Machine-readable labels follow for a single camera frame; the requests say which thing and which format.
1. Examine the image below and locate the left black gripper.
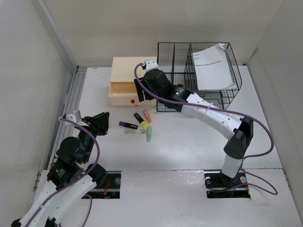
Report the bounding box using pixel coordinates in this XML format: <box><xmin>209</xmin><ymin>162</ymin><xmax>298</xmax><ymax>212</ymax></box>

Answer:
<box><xmin>77</xmin><ymin>111</ymin><xmax>109</xmax><ymax>162</ymax></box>

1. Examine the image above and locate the white instruction booklet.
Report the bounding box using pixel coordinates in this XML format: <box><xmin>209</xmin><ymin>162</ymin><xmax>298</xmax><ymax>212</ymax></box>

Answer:
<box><xmin>192</xmin><ymin>43</ymin><xmax>236</xmax><ymax>90</ymax></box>

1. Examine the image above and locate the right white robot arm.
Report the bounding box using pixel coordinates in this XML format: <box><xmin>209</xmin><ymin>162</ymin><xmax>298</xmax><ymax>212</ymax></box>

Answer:
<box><xmin>134</xmin><ymin>69</ymin><xmax>253</xmax><ymax>186</ymax></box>

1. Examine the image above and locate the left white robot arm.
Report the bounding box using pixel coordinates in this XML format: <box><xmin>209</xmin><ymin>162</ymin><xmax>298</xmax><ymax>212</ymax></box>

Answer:
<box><xmin>11</xmin><ymin>110</ymin><xmax>110</xmax><ymax>227</ymax></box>

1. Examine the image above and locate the beige wooden drawer cabinet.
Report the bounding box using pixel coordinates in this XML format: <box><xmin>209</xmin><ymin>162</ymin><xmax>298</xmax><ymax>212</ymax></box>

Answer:
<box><xmin>110</xmin><ymin>56</ymin><xmax>157</xmax><ymax>82</ymax></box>

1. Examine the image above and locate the purple black highlighter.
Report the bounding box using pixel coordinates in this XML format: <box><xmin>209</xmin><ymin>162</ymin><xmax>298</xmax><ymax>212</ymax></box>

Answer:
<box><xmin>119</xmin><ymin>122</ymin><xmax>138</xmax><ymax>130</ymax></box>

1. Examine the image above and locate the orange highlighter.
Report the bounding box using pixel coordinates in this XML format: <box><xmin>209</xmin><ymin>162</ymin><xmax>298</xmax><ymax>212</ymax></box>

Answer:
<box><xmin>143</xmin><ymin>110</ymin><xmax>152</xmax><ymax>123</ymax></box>

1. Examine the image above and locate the yellow black highlighter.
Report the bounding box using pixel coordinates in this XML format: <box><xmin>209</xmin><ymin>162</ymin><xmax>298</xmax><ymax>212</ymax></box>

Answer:
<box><xmin>134</xmin><ymin>113</ymin><xmax>148</xmax><ymax>128</ymax></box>

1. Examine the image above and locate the green highlighter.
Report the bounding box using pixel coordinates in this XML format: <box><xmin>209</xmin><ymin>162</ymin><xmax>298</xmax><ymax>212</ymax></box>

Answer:
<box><xmin>146</xmin><ymin>126</ymin><xmax>152</xmax><ymax>142</ymax></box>

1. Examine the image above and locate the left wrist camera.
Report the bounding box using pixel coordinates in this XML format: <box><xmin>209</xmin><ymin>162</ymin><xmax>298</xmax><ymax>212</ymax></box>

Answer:
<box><xmin>63</xmin><ymin>109</ymin><xmax>82</xmax><ymax>123</ymax></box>

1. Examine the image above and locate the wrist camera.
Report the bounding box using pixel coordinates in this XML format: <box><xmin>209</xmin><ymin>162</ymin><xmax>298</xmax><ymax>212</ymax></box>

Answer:
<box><xmin>63</xmin><ymin>109</ymin><xmax>82</xmax><ymax>123</ymax></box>
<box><xmin>142</xmin><ymin>58</ymin><xmax>159</xmax><ymax>72</ymax></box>

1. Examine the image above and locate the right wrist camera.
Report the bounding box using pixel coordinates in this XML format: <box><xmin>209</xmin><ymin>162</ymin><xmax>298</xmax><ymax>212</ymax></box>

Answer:
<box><xmin>142</xmin><ymin>58</ymin><xmax>159</xmax><ymax>72</ymax></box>

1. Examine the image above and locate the aluminium rail left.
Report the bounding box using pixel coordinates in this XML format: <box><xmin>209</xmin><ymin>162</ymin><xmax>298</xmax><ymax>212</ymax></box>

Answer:
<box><xmin>47</xmin><ymin>65</ymin><xmax>87</xmax><ymax>170</ymax></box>

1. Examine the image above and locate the black wire mesh organizer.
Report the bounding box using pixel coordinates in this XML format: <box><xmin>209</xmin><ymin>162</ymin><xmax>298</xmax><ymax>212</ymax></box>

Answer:
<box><xmin>157</xmin><ymin>42</ymin><xmax>242</xmax><ymax>109</ymax></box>

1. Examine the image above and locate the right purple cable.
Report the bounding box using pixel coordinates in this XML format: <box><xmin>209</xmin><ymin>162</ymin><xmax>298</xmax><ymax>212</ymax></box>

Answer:
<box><xmin>134</xmin><ymin>61</ymin><xmax>278</xmax><ymax>196</ymax></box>

